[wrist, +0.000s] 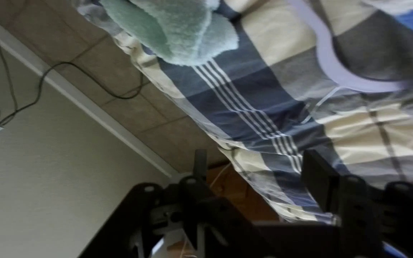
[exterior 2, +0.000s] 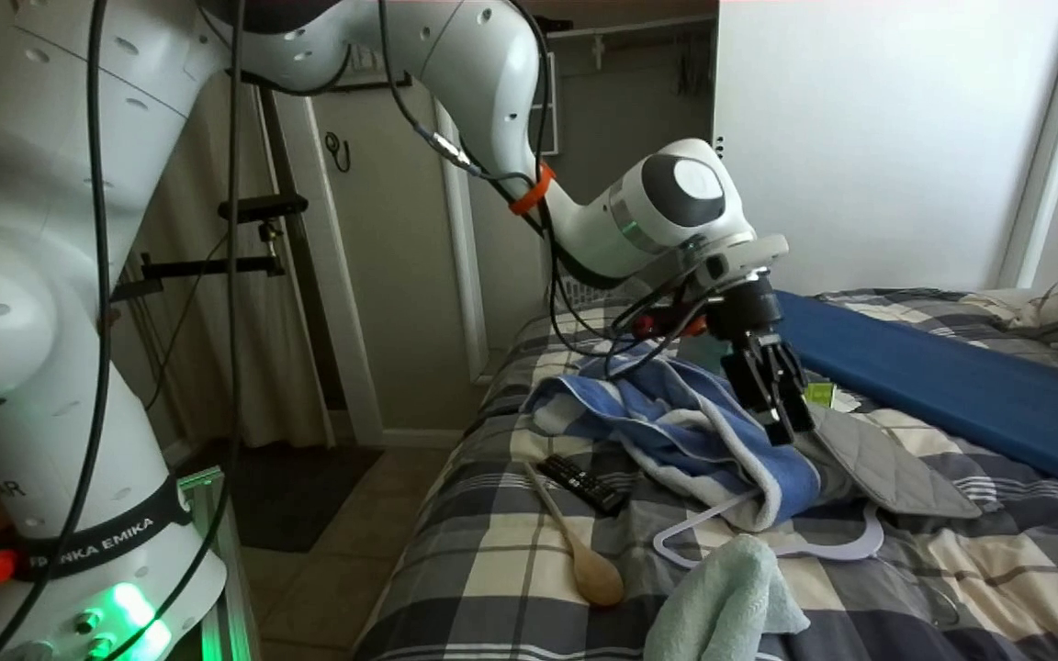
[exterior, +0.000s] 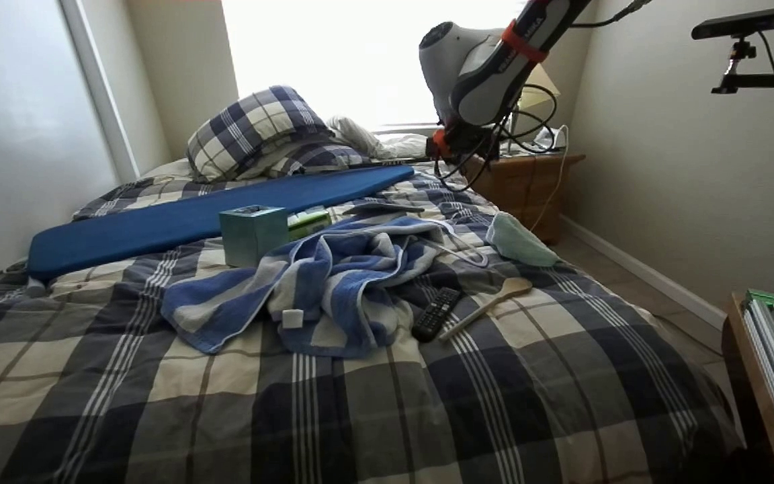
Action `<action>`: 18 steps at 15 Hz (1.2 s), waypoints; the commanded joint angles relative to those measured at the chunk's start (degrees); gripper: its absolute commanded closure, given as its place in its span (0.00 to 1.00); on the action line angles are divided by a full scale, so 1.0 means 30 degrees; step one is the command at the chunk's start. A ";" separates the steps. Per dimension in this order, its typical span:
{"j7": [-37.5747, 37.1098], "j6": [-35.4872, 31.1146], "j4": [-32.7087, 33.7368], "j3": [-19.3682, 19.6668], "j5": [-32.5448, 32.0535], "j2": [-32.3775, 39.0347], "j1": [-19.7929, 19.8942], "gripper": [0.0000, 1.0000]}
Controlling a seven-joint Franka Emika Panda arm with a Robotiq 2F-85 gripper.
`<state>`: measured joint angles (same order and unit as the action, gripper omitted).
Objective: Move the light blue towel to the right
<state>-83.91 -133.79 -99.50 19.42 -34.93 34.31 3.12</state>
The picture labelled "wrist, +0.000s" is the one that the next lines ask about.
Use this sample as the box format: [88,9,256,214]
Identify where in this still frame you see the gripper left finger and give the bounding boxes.
[79,149,258,258]

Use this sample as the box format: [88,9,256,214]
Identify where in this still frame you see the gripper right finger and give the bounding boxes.
[301,149,413,258]

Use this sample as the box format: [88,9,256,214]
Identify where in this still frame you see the light blue towel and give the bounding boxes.
[99,0,239,67]

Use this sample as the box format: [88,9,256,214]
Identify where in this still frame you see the plaid bed sheet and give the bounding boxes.
[73,0,413,225]

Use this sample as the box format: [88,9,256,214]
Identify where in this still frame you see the lavender plastic hanger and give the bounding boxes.
[288,0,408,93]

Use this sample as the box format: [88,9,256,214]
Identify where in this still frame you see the brown wooden bed frame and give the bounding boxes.
[206,162,281,223]

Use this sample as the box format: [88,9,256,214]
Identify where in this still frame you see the black cable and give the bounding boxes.
[0,61,144,126]

